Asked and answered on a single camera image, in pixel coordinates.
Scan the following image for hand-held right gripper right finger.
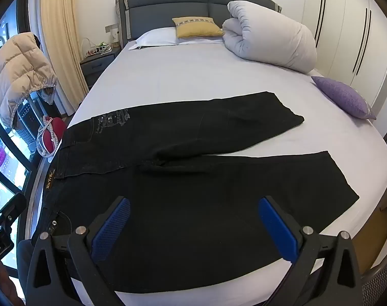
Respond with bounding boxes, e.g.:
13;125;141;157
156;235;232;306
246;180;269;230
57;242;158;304
258;196;363;306

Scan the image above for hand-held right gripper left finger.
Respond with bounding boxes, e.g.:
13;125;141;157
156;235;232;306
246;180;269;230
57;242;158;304
26;196;132;306

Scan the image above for black pants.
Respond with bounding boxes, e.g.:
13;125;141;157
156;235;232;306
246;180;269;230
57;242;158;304
31;91;360;266

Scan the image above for black mesh chair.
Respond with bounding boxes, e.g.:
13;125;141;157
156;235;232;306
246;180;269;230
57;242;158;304
361;257;387;306

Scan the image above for purple cushion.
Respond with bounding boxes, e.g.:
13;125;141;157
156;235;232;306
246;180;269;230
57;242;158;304
311;76;377;121

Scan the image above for grey nightstand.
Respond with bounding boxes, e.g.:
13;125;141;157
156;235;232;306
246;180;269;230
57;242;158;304
79;53;117;90

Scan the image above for beige puffer jacket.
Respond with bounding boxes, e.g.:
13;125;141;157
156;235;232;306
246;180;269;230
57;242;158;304
0;32;58;128

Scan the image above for bed with white sheet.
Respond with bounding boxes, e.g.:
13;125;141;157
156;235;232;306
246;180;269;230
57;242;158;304
24;33;387;306

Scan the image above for rolled white duvet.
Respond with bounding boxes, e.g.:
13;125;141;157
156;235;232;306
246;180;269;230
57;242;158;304
222;1;318;73

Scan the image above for white pillow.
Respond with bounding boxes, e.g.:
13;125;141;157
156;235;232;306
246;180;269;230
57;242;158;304
128;27;224;50

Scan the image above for beige curtain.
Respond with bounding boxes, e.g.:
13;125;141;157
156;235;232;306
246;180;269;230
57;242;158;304
41;0;90;115

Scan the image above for yellow pillow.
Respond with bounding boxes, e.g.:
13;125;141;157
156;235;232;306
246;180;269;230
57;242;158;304
172;17;225;39

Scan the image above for white wardrobe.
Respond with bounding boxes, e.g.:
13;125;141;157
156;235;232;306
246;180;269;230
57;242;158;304
300;0;387;141

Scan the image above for grey upholstered headboard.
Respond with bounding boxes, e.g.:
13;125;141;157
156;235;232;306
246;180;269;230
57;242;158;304
115;0;283;47

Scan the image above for red bag with white rope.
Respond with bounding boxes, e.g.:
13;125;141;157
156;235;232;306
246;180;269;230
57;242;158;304
37;115;66;158

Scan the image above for white wire basket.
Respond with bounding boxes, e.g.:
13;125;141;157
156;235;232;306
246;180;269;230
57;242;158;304
81;37;113;57

